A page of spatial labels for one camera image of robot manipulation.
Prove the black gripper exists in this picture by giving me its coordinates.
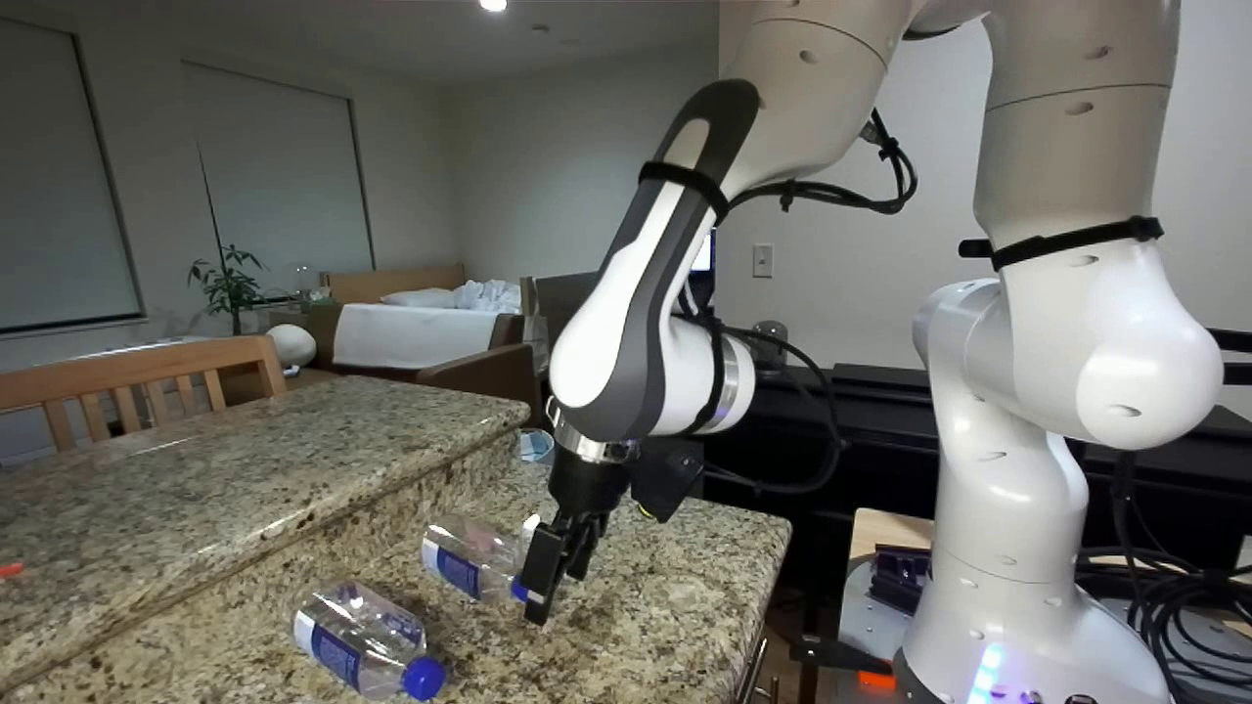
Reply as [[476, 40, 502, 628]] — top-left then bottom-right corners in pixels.
[[516, 453, 639, 625]]

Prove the clear blue-capped water bottle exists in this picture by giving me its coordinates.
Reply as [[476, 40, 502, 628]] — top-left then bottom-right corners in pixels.
[[420, 517, 552, 607], [287, 578, 451, 704]]

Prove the clear glass cup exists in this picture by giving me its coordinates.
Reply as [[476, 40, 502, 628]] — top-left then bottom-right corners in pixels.
[[512, 421, 561, 468]]

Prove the brown armchair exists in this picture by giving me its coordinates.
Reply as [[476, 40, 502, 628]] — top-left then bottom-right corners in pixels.
[[516, 265, 593, 383]]

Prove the grey cylinder speaker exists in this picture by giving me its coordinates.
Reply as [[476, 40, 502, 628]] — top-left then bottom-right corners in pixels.
[[750, 315, 790, 368]]

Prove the wooden board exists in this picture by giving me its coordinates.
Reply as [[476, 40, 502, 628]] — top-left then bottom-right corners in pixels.
[[844, 503, 941, 565]]

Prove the blue black device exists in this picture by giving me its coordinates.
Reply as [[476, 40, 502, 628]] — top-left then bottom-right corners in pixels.
[[867, 543, 936, 616]]

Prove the black low cabinet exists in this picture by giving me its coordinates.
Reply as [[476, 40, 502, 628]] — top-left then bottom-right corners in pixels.
[[699, 355, 1252, 578]]

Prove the white round object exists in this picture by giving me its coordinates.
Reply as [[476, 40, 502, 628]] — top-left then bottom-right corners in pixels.
[[263, 319, 321, 380]]

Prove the green potted plant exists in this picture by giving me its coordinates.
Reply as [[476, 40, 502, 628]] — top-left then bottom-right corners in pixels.
[[182, 239, 275, 337]]

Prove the wooden slat-back chair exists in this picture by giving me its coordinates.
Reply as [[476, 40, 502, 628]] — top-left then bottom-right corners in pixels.
[[0, 331, 288, 453]]

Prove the white wall screen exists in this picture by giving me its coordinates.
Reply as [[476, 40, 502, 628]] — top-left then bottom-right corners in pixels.
[[179, 56, 382, 282], [0, 11, 149, 337]]

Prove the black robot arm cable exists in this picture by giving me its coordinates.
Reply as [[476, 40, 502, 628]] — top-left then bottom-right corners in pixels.
[[678, 110, 919, 503]]

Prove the black cable bundle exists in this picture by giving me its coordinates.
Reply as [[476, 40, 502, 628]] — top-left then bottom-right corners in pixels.
[[1081, 479, 1252, 697]]

